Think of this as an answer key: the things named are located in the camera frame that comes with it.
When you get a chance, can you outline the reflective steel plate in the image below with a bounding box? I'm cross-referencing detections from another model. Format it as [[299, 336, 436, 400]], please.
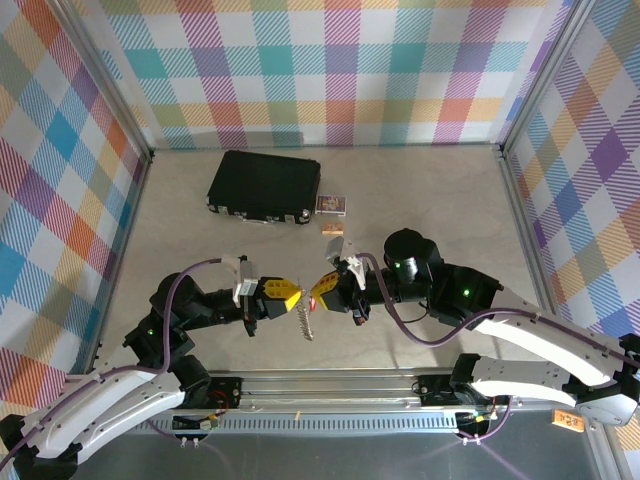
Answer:
[[64, 432, 601, 480]]

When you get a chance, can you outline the purple playing card box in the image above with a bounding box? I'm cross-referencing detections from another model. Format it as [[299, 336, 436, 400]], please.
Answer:
[[314, 194, 348, 217]]

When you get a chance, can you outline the perforated metal strip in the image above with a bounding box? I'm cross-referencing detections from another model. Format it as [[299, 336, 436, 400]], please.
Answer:
[[147, 417, 461, 436]]

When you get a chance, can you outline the thin black wire loop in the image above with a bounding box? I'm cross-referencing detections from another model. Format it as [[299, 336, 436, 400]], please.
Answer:
[[399, 298, 431, 324]]

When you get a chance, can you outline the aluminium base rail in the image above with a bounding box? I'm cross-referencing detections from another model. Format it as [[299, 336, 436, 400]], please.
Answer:
[[202, 368, 481, 414]]

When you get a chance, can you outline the black hard case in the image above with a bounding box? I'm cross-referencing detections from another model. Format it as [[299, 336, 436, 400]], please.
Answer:
[[206, 149, 322, 226]]

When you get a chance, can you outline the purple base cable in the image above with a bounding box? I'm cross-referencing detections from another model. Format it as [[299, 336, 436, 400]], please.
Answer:
[[457, 407, 514, 446], [147, 417, 201, 447]]

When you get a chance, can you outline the aluminium frame post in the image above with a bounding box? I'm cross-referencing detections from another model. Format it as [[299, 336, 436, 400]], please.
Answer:
[[57, 0, 156, 164], [497, 0, 601, 156]]

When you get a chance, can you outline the orange paper tag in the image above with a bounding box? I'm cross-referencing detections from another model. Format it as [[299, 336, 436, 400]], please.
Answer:
[[551, 409, 586, 434]]

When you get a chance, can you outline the black base electronics box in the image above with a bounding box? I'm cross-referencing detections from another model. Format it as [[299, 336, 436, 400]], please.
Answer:
[[208, 375, 245, 410], [412, 374, 454, 407]]

